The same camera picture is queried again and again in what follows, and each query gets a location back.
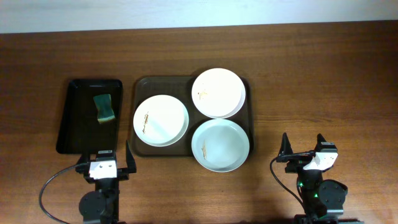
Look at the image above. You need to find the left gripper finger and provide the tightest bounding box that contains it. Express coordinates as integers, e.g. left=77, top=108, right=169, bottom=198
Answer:
left=126, top=141, right=137, bottom=174
left=75, top=154, right=90, bottom=173

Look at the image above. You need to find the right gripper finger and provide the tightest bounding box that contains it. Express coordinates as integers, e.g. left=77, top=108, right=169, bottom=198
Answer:
left=276, top=133, right=293, bottom=162
left=314, top=133, right=326, bottom=152

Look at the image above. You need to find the white plate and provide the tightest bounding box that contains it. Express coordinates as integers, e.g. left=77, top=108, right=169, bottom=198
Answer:
left=133, top=95, right=189, bottom=147
left=192, top=68, right=246, bottom=118

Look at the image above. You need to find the green yellow sponge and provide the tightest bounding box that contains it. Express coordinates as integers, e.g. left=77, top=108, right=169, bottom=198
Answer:
left=93, top=94, right=116, bottom=124

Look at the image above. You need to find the pale blue plate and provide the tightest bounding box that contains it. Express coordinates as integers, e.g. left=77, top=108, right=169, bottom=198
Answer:
left=191, top=119, right=250, bottom=172

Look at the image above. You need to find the white plate top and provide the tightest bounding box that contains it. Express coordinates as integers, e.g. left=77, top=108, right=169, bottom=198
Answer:
left=192, top=68, right=246, bottom=118

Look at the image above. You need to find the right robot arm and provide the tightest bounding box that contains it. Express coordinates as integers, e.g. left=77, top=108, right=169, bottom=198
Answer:
left=270, top=133, right=360, bottom=224

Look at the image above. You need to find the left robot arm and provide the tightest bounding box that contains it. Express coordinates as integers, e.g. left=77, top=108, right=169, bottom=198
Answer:
left=76, top=143, right=137, bottom=224

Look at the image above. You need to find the black rectangular tray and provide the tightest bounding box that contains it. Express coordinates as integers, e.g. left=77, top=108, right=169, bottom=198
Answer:
left=56, top=79, right=123, bottom=154

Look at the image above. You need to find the brown plastic serving tray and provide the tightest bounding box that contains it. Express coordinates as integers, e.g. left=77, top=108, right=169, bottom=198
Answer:
left=126, top=75, right=255, bottom=157

